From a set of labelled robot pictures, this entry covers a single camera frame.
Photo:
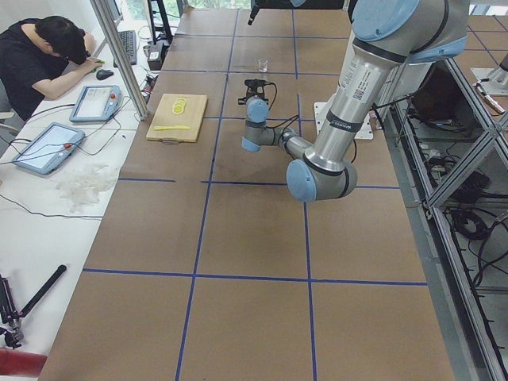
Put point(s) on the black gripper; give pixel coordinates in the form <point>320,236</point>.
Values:
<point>243,98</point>

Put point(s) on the clear glass cup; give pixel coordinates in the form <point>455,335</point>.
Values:
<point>262,65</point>

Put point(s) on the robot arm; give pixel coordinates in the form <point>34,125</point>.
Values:
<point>385,35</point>
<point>257,5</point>

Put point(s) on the bamboo cutting board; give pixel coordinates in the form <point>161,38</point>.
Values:
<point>192,116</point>

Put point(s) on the lemon slice front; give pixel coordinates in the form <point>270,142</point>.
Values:
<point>177,112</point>

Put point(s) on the yellow plastic knife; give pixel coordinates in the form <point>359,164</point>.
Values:
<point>171,127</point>

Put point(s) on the black keyboard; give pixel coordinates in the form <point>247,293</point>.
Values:
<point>128,39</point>

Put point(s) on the black computer mouse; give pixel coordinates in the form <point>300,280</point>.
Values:
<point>103,74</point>

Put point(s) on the far teach pendant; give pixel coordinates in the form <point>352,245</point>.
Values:
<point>96,104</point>

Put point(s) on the teach pendant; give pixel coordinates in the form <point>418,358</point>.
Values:
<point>96,104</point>
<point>49,149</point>

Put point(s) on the crumpled white plastic wrap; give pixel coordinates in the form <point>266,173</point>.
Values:
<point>84,191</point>

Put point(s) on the near teach pendant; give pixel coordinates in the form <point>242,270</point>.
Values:
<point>49,149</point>

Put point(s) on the person in black shirt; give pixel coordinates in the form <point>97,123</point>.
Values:
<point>43,58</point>

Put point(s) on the red cylinder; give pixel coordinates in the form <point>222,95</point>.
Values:
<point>21,364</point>

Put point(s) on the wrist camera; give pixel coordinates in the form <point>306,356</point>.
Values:
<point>254,84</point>

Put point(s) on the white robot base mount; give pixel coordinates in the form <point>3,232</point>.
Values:
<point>321,109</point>

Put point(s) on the aluminium frame post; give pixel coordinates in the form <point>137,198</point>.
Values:
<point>107,24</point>

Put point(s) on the aluminium frame rack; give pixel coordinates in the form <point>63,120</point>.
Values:
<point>449,141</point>

